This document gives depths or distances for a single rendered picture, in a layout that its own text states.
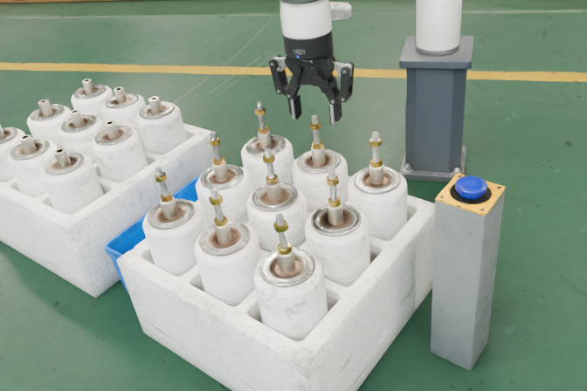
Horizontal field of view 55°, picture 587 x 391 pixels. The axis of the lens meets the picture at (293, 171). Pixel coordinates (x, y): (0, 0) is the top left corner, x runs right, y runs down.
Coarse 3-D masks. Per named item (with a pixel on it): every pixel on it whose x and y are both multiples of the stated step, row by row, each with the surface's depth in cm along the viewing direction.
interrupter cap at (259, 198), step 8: (280, 184) 93; (288, 184) 93; (256, 192) 92; (264, 192) 92; (288, 192) 91; (296, 192) 91; (256, 200) 90; (264, 200) 90; (280, 200) 90; (288, 200) 89; (296, 200) 89; (264, 208) 88; (272, 208) 88; (280, 208) 88
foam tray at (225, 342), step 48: (144, 240) 97; (432, 240) 98; (144, 288) 92; (192, 288) 86; (336, 288) 82; (384, 288) 86; (192, 336) 90; (240, 336) 79; (336, 336) 77; (384, 336) 92; (240, 384) 87; (288, 384) 77; (336, 384) 81
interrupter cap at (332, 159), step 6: (324, 150) 101; (330, 150) 100; (300, 156) 100; (306, 156) 100; (330, 156) 99; (336, 156) 99; (300, 162) 98; (306, 162) 98; (312, 162) 98; (330, 162) 97; (336, 162) 97; (300, 168) 97; (306, 168) 96; (312, 168) 96; (318, 168) 96; (324, 168) 96
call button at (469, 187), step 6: (462, 180) 76; (468, 180) 76; (474, 180) 76; (480, 180) 75; (456, 186) 75; (462, 186) 75; (468, 186) 75; (474, 186) 74; (480, 186) 74; (486, 186) 74; (462, 192) 74; (468, 192) 74; (474, 192) 74; (480, 192) 74; (468, 198) 75; (474, 198) 75
